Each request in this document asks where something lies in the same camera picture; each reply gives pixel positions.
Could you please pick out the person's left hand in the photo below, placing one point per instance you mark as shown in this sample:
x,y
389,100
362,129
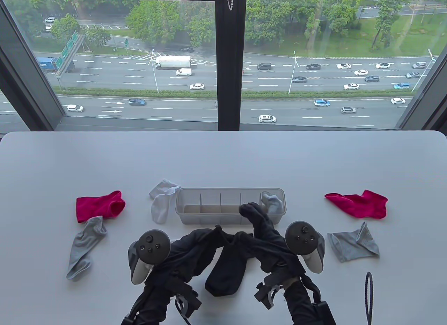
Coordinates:
x,y
188,258

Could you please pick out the grey sock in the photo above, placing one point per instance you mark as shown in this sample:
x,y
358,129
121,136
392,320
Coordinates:
x,y
352,246
82,248

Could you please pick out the black sock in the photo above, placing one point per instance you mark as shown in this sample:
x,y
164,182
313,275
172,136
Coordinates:
x,y
227,276
244,239

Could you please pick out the person's right forearm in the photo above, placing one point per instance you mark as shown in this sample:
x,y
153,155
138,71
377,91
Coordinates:
x,y
303,304

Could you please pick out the person's right hand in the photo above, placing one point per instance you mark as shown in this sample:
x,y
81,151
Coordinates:
x,y
272,251

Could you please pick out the white sock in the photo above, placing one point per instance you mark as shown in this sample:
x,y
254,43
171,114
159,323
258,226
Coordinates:
x,y
160,206

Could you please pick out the person's left forearm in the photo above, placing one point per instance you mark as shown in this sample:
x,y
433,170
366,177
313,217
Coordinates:
x,y
153,307

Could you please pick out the light blue sock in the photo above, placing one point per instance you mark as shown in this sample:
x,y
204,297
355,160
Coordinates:
x,y
272,201

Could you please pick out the clear plastic divided organizer box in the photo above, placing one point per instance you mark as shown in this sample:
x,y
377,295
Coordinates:
x,y
209,213

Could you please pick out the red sock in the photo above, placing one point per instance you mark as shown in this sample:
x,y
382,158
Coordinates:
x,y
97,206
359,204

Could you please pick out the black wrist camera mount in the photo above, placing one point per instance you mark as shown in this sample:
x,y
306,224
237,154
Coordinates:
x,y
265,293
190,304

